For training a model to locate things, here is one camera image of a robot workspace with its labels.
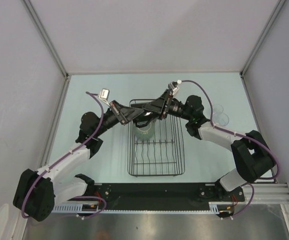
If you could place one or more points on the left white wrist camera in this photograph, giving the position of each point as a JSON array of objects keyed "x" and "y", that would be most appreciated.
[{"x": 104, "y": 96}]

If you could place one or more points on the black wire dish rack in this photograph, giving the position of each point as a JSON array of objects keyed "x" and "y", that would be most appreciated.
[{"x": 161, "y": 155}]

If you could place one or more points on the black cup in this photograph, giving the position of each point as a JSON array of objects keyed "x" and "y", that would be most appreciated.
[{"x": 144, "y": 119}]

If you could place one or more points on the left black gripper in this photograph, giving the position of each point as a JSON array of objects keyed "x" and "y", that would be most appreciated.
[{"x": 129, "y": 113}]

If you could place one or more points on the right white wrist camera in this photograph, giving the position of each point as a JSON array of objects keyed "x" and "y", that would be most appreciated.
[{"x": 174, "y": 87}]

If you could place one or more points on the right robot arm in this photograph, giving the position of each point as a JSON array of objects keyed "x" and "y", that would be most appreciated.
[{"x": 251, "y": 154}]

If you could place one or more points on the small clear faceted glass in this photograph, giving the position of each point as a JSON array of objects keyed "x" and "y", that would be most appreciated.
[{"x": 217, "y": 109}]

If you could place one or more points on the white slotted cable duct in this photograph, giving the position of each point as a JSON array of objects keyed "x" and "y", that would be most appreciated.
[{"x": 84, "y": 208}]

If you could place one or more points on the green ceramic cup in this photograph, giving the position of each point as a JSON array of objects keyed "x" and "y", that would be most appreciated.
[{"x": 144, "y": 133}]

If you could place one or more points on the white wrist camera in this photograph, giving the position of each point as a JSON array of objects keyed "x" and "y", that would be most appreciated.
[
  {"x": 104, "y": 96},
  {"x": 174, "y": 87}
]

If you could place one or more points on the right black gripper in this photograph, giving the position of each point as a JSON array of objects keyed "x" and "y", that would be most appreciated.
[{"x": 158, "y": 105}]

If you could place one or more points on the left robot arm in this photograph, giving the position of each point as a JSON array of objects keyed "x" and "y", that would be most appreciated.
[{"x": 38, "y": 191}]

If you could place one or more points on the aluminium frame rail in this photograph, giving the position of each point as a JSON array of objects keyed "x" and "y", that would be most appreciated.
[{"x": 267, "y": 193}]

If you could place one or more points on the tall clear faceted glass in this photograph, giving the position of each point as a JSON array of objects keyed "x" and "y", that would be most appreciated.
[{"x": 220, "y": 119}]

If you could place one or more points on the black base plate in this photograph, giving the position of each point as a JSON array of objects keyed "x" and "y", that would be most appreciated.
[{"x": 162, "y": 196}]

